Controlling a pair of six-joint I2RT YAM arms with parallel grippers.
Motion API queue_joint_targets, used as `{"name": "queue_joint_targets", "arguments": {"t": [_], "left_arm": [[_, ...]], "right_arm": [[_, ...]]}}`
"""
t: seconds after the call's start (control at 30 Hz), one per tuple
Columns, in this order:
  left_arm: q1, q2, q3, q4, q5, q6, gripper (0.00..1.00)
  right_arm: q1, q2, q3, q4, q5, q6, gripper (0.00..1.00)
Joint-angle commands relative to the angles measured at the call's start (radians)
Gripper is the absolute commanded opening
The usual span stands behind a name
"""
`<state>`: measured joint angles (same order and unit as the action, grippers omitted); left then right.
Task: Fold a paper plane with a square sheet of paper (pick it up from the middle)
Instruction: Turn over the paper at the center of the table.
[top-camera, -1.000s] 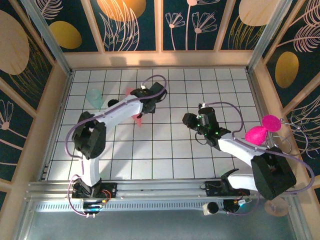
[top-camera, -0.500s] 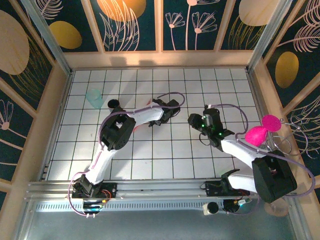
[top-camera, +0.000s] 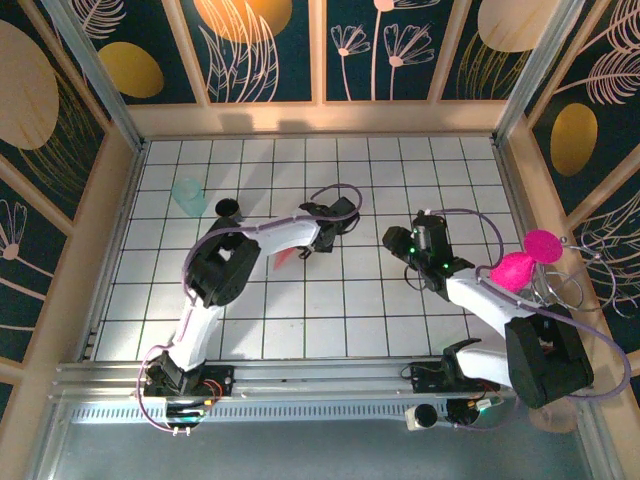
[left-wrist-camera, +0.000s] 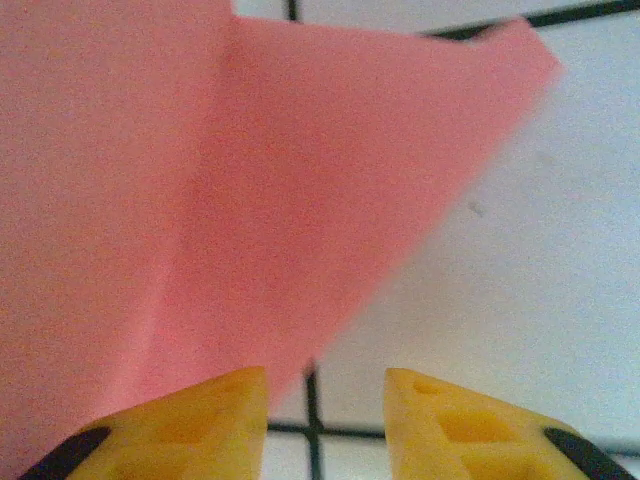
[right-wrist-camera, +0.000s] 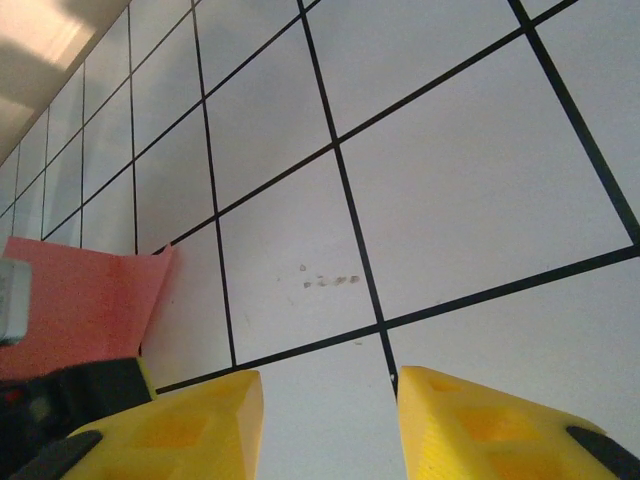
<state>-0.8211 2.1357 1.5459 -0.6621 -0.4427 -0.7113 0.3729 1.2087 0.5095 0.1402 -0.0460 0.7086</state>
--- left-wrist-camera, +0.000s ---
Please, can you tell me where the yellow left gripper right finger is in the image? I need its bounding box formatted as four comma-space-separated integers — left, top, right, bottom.
383, 368, 637, 480

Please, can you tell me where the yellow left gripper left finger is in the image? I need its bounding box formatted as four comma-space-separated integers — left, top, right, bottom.
19, 366, 270, 480

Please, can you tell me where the pink cloth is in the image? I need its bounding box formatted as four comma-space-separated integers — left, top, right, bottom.
0, 0, 565, 471

